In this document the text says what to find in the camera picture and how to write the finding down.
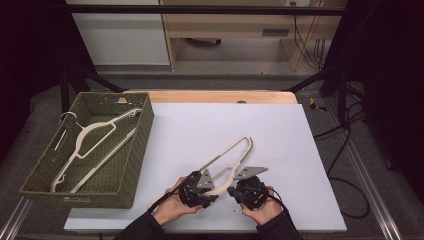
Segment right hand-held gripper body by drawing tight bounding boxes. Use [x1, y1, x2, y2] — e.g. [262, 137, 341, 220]
[232, 166, 269, 211]

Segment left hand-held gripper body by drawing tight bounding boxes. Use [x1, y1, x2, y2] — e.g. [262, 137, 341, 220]
[179, 169, 215, 210]

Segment cream plastic clothes hanger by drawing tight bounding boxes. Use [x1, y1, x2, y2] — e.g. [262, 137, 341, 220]
[146, 134, 254, 213]
[49, 107, 144, 194]

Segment green woven basket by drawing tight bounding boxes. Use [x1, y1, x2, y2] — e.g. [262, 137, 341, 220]
[18, 91, 155, 210]

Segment person's right hand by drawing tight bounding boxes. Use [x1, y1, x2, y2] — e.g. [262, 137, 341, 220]
[240, 187, 283, 226]

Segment person's left hand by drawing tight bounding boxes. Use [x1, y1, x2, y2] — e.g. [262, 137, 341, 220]
[152, 176, 204, 226]

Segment white table sheet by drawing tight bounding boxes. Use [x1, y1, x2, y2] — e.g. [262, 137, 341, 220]
[63, 102, 348, 233]

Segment yellow and black tool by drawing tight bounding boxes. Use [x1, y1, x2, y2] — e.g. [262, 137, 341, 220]
[308, 97, 328, 113]

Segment black chair base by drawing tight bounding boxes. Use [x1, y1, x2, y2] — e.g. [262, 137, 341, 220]
[184, 37, 222, 47]

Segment white cabinet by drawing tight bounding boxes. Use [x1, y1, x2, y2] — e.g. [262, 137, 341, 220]
[65, 0, 171, 67]

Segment light wooden desk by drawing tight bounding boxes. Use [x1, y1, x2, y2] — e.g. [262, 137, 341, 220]
[159, 0, 348, 72]

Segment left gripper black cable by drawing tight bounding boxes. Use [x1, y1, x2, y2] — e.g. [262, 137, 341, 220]
[147, 170, 202, 214]

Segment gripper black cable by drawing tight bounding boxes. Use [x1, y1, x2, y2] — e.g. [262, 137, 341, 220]
[266, 188, 296, 223]
[147, 170, 202, 214]

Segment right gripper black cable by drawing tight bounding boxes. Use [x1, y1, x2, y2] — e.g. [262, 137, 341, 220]
[266, 188, 296, 223]

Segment black looped floor cable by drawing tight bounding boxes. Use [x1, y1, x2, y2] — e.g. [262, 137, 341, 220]
[328, 176, 371, 220]

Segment black floor cables bundle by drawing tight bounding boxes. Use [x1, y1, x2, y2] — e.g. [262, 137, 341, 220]
[313, 81, 366, 161]

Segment aluminium floor rail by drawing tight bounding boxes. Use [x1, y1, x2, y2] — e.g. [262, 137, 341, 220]
[0, 196, 33, 240]
[324, 96, 405, 240]

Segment black slanted frame strut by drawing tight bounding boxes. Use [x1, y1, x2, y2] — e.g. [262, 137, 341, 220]
[282, 64, 350, 125]
[59, 63, 126, 120]

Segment black hanging wall cables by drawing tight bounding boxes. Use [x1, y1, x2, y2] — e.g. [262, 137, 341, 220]
[292, 1, 327, 70]

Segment black horizontal frame bar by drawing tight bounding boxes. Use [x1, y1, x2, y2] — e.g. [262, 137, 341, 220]
[64, 4, 348, 16]

